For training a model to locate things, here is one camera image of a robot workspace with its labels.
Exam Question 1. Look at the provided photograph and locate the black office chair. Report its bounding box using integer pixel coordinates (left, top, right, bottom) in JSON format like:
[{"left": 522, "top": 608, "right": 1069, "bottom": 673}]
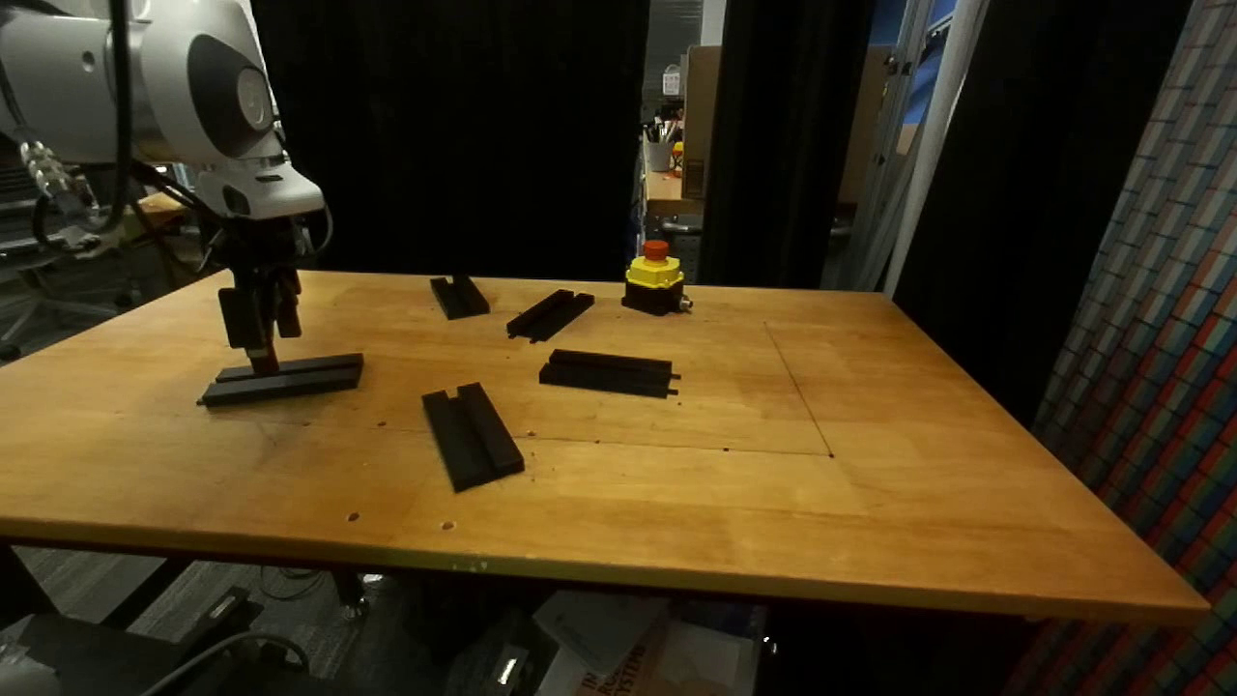
[{"left": 0, "top": 604, "right": 319, "bottom": 696}]

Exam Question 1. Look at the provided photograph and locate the white upright pole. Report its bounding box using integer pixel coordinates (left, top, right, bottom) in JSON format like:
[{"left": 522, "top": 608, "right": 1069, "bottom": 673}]
[{"left": 881, "top": 0, "right": 997, "bottom": 302}]

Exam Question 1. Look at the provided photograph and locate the yellow red emergency stop button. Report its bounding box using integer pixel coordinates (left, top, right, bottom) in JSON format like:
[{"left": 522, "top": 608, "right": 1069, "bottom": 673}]
[{"left": 617, "top": 235, "right": 697, "bottom": 323}]

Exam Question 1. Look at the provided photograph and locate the narrow black curtain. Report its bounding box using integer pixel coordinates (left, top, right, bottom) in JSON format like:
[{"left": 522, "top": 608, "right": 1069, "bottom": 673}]
[{"left": 701, "top": 0, "right": 881, "bottom": 296}]

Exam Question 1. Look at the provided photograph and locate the colourful patterned backdrop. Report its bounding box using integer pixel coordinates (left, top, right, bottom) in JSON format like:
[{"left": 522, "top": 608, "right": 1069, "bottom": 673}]
[{"left": 1001, "top": 0, "right": 1237, "bottom": 696}]

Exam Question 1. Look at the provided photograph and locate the black curtain beside backdrop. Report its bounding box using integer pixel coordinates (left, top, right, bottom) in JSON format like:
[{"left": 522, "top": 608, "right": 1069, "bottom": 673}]
[{"left": 892, "top": 0, "right": 1196, "bottom": 430}]

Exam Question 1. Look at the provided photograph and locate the papers and box under table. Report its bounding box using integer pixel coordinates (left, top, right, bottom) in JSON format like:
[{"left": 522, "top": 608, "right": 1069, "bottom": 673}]
[{"left": 532, "top": 584, "right": 767, "bottom": 696}]

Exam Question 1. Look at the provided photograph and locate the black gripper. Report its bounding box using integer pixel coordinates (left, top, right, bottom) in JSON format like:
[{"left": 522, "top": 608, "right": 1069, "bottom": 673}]
[{"left": 220, "top": 214, "right": 314, "bottom": 378}]

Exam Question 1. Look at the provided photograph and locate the brown cardboard box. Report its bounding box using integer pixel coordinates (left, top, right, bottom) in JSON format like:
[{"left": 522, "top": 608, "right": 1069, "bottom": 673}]
[{"left": 679, "top": 44, "right": 727, "bottom": 207}]

